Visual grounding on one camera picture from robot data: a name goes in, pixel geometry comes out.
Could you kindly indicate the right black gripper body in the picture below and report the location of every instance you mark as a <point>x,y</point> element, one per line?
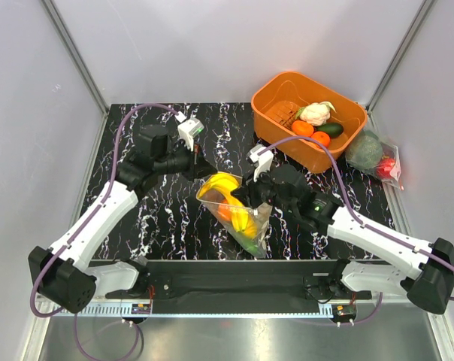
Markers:
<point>263,191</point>

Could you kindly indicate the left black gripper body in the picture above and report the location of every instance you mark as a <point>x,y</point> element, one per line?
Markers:
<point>186,162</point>

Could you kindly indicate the yellow fake bananas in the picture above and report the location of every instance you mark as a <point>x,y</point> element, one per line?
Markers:
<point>218,189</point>

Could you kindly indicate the clear polka dot zip bag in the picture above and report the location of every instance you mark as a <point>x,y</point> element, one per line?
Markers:
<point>260,215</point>

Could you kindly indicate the green fake cucumber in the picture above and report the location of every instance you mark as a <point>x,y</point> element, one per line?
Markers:
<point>250,245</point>

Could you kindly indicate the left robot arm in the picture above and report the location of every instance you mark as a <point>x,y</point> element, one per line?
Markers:
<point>63,273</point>

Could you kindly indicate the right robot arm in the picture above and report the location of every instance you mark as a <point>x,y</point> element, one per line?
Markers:
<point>422,271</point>

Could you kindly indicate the white fake cauliflower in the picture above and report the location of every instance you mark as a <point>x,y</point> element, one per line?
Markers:
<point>316,113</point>

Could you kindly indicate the dark green fake avocado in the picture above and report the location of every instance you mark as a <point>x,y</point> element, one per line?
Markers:
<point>333,130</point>

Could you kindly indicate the green fake melon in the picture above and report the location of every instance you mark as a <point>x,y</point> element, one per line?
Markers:
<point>364,152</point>

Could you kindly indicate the red fake apple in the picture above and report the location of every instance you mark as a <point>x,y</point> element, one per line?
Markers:
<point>384,168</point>

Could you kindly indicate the orange plastic basket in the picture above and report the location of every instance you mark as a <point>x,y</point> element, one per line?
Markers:
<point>293,104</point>

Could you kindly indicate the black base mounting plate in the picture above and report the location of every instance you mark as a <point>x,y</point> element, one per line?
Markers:
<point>243,281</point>

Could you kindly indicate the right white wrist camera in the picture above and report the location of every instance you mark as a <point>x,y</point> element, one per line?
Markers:
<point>261,158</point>

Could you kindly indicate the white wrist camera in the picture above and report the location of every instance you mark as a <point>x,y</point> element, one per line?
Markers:
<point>188,129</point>
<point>261,158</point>

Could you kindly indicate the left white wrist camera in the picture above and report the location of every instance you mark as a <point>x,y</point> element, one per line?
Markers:
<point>188,129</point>

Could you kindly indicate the slotted cable duct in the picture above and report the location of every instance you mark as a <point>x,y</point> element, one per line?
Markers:
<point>275,309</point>

